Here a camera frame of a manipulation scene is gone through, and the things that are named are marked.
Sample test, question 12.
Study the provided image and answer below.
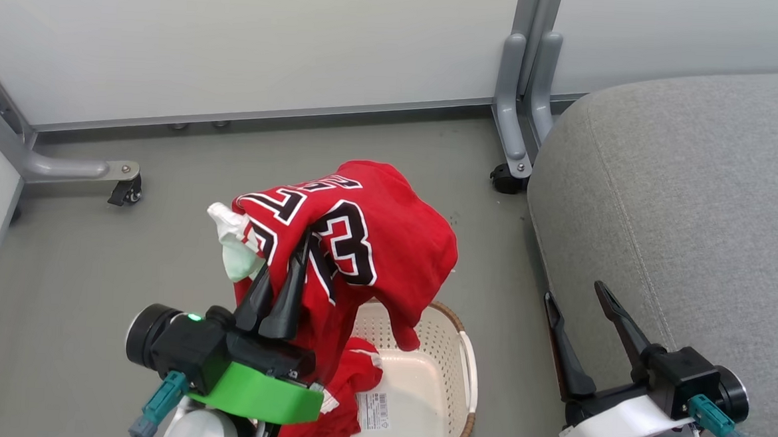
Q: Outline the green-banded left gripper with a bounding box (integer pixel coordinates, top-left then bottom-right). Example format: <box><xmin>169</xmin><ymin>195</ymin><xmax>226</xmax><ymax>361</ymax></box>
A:
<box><xmin>122</xmin><ymin>225</ymin><xmax>333</xmax><ymax>428</ymax></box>

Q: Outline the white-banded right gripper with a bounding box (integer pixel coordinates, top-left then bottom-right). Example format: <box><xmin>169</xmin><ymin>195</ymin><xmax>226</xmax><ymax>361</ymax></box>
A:
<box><xmin>537</xmin><ymin>278</ymin><xmax>756</xmax><ymax>437</ymax></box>

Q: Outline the white and mint cloth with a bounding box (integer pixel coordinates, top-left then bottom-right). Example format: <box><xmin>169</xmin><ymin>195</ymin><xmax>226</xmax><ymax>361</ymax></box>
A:
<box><xmin>203</xmin><ymin>201</ymin><xmax>271</xmax><ymax>285</ymax></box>

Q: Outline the red basketball jersey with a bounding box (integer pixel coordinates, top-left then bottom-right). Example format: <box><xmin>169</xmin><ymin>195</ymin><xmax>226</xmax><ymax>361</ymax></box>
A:
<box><xmin>220</xmin><ymin>154</ymin><xmax>463</xmax><ymax>437</ymax></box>

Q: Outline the cream perforated laundry basket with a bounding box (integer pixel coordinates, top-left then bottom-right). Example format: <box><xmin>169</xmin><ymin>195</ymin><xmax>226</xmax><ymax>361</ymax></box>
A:
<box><xmin>311</xmin><ymin>295</ymin><xmax>483</xmax><ymax>437</ymax></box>

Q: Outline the grey fabric sofa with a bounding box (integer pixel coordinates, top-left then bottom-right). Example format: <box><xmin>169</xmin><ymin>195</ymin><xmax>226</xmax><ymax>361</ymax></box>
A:
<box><xmin>514</xmin><ymin>57</ymin><xmax>778</xmax><ymax>437</ymax></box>

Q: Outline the black caster wheel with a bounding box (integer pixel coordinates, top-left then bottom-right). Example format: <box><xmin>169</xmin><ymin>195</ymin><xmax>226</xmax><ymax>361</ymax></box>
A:
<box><xmin>106</xmin><ymin>172</ymin><xmax>144</xmax><ymax>208</ymax></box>
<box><xmin>489</xmin><ymin>162</ymin><xmax>531</xmax><ymax>196</ymax></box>

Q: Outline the grey partition support leg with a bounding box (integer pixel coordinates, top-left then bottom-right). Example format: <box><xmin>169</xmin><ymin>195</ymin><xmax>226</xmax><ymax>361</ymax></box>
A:
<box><xmin>528</xmin><ymin>30</ymin><xmax>565</xmax><ymax>148</ymax></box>
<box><xmin>0</xmin><ymin>55</ymin><xmax>146</xmax><ymax>190</ymax></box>
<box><xmin>489</xmin><ymin>31</ymin><xmax>541</xmax><ymax>182</ymax></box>

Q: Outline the teal-plug black right arm cable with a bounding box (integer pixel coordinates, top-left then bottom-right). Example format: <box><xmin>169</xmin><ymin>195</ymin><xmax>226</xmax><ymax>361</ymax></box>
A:
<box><xmin>686</xmin><ymin>393</ymin><xmax>777</xmax><ymax>437</ymax></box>

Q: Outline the teal-plug black arm cable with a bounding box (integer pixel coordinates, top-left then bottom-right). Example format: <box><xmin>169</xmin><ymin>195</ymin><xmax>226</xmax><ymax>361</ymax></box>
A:
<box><xmin>128</xmin><ymin>368</ymin><xmax>190</xmax><ymax>437</ymax></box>
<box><xmin>686</xmin><ymin>393</ymin><xmax>777</xmax><ymax>437</ymax></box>

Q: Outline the teal-plug black left arm cable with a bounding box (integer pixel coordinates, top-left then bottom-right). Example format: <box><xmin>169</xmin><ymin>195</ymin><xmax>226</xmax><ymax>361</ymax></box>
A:
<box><xmin>128</xmin><ymin>368</ymin><xmax>190</xmax><ymax>437</ymax></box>

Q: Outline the grey partition base rail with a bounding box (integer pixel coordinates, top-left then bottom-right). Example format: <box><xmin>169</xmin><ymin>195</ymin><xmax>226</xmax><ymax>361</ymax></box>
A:
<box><xmin>31</xmin><ymin>72</ymin><xmax>499</xmax><ymax>157</ymax></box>

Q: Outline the grey partition upright post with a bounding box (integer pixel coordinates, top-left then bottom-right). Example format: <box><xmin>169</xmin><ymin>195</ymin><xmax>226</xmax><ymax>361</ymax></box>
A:
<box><xmin>507</xmin><ymin>0</ymin><xmax>565</xmax><ymax>102</ymax></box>

